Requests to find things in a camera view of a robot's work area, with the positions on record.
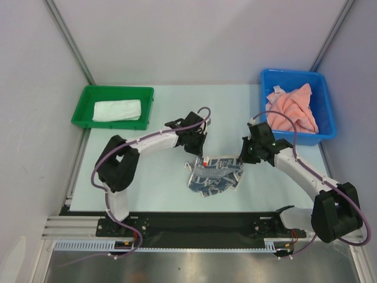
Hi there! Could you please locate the blue white patterned towel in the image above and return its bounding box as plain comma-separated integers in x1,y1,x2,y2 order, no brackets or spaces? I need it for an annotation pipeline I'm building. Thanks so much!
185,156,243,198

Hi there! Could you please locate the white terry towel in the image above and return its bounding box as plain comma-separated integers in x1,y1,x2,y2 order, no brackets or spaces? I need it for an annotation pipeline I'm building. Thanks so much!
92,100,141,122

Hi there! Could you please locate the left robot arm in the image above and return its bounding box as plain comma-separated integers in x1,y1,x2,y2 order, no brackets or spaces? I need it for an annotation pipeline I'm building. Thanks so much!
91,107,211,236

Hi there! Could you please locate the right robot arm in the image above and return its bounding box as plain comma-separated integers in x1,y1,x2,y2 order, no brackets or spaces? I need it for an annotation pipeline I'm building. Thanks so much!
239,123,363,243

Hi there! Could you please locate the pink towel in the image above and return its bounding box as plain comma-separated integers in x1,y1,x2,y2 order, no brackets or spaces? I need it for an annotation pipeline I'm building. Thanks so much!
266,83,319,134

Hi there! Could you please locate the blue plastic bin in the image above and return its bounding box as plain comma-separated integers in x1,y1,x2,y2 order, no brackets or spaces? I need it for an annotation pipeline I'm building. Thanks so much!
260,69,336,146

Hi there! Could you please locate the green plastic tray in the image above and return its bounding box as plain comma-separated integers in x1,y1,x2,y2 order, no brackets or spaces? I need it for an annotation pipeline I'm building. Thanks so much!
71,85,154,130

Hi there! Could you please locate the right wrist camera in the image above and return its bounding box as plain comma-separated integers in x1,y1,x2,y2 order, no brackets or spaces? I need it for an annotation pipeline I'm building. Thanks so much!
248,118,260,140

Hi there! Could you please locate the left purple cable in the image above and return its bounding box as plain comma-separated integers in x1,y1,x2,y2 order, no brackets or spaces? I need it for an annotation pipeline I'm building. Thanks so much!
57,106,211,266

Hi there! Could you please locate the purple cable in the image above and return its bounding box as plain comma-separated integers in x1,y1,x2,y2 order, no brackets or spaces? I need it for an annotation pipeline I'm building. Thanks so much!
57,106,211,266
250,111,372,260

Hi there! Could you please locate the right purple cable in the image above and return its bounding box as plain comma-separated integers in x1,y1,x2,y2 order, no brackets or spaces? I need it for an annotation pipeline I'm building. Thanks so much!
250,111,372,260

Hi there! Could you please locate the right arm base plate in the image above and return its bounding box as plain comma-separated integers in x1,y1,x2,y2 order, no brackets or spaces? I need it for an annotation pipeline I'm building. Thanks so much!
252,217,308,239

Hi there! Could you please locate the grey cable duct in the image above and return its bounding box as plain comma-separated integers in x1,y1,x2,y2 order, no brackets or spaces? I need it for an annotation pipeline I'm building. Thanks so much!
54,239,292,254

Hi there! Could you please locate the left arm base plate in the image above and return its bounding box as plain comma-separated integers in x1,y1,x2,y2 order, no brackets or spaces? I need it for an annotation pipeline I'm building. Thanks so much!
96,216,150,238

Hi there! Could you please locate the aluminium front rail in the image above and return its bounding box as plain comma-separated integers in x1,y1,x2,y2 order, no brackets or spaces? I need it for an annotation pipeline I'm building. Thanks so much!
42,212,313,239

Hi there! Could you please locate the right aluminium corner post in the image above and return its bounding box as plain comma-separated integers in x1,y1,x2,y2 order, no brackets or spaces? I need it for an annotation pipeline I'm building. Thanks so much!
309,0,358,72

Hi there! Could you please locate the aluminium corner post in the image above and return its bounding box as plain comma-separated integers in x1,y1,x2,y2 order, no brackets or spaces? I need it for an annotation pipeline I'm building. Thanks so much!
42,0,95,85
309,0,358,72

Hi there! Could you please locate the left aluminium corner post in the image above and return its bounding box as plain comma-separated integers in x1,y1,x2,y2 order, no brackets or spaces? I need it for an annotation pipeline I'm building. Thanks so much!
42,0,95,85

